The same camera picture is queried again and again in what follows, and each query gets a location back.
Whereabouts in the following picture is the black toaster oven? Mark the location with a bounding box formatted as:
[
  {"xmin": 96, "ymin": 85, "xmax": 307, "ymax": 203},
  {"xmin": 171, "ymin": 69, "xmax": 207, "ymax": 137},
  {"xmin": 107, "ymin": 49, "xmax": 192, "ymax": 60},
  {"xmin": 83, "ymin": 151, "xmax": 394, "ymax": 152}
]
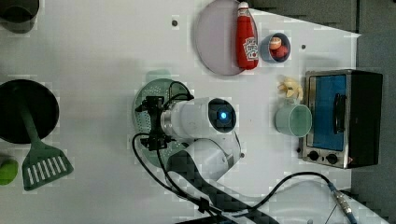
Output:
[{"xmin": 302, "ymin": 69, "xmax": 383, "ymax": 169}]

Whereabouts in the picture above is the green slotted spatula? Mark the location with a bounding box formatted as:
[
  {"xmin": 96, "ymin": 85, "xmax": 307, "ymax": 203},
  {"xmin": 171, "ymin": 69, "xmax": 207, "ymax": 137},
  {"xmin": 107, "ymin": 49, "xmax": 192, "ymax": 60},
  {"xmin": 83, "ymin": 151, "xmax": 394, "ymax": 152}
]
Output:
[{"xmin": 16, "ymin": 94, "xmax": 74, "ymax": 191}]

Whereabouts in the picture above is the light green strainer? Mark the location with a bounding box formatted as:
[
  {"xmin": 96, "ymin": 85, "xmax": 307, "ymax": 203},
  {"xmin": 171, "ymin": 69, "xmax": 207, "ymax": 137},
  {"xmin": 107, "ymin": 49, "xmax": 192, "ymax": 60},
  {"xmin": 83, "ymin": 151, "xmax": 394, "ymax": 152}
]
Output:
[{"xmin": 132, "ymin": 70, "xmax": 193, "ymax": 167}]

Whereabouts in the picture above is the grey round plate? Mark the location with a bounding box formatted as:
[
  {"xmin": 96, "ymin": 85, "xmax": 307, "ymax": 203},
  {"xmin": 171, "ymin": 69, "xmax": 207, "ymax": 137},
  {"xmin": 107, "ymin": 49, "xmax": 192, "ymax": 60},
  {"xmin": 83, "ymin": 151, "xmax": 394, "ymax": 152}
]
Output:
[{"xmin": 194, "ymin": 0, "xmax": 244, "ymax": 76}]

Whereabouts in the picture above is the black pot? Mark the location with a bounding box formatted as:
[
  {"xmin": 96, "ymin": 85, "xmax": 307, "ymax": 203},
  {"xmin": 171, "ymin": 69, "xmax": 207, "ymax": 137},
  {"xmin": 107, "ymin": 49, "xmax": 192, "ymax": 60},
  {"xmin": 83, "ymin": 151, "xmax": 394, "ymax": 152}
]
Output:
[{"xmin": 0, "ymin": 0, "xmax": 40, "ymax": 34}]

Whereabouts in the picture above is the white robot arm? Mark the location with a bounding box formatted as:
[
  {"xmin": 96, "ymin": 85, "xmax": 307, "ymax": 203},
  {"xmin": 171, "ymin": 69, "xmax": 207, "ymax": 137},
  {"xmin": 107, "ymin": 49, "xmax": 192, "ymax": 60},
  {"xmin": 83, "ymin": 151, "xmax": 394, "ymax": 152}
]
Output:
[{"xmin": 132, "ymin": 93, "xmax": 279, "ymax": 224}]

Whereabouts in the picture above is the black frying pan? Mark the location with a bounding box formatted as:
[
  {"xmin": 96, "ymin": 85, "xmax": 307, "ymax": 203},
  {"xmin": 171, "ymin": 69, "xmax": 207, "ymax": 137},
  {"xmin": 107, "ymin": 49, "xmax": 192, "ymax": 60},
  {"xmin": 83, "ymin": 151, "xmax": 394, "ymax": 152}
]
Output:
[{"xmin": 0, "ymin": 79, "xmax": 60, "ymax": 144}]

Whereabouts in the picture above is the light green mug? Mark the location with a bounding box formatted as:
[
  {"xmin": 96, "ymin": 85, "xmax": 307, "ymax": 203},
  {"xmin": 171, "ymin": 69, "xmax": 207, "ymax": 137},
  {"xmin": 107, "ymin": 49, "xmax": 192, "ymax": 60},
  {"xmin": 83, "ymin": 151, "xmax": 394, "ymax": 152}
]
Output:
[{"xmin": 275, "ymin": 99, "xmax": 313, "ymax": 138}]

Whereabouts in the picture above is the orange toy fruit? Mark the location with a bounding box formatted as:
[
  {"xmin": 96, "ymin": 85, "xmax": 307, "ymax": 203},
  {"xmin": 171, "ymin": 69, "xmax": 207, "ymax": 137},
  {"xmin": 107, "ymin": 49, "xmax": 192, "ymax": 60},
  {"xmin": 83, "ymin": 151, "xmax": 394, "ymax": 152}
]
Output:
[{"xmin": 269, "ymin": 37, "xmax": 282, "ymax": 50}]

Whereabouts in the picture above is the red ketchup bottle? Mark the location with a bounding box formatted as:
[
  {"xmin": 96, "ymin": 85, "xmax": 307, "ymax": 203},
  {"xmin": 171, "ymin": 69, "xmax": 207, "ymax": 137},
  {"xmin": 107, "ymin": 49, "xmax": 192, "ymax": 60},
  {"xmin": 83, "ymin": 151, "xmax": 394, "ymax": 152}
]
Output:
[{"xmin": 235, "ymin": 2, "xmax": 259, "ymax": 70}]

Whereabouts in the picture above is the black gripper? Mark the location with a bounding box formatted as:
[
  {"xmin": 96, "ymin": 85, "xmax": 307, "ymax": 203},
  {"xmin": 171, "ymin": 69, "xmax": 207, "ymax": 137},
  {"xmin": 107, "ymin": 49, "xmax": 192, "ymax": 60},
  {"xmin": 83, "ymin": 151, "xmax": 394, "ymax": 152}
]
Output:
[{"xmin": 134, "ymin": 96, "xmax": 171, "ymax": 151}]

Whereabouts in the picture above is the green toy fruit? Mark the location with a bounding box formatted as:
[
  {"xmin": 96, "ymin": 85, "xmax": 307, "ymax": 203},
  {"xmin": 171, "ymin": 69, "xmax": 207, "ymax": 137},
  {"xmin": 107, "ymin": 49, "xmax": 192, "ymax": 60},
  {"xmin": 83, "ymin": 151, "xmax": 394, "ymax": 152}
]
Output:
[{"xmin": 0, "ymin": 159, "xmax": 19, "ymax": 186}]

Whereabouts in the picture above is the red toy fruit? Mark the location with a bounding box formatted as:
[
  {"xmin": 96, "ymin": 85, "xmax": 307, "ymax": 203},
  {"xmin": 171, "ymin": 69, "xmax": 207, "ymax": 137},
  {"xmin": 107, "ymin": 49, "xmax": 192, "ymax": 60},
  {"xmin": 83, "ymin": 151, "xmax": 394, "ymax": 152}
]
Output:
[{"xmin": 271, "ymin": 46, "xmax": 289, "ymax": 59}]

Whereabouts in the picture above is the blue bowl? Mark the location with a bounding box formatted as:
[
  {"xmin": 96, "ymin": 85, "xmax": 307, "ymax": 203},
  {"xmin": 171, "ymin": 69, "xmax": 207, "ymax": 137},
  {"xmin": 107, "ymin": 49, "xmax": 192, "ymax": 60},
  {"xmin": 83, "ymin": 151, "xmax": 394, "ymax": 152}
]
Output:
[{"xmin": 261, "ymin": 33, "xmax": 291, "ymax": 63}]

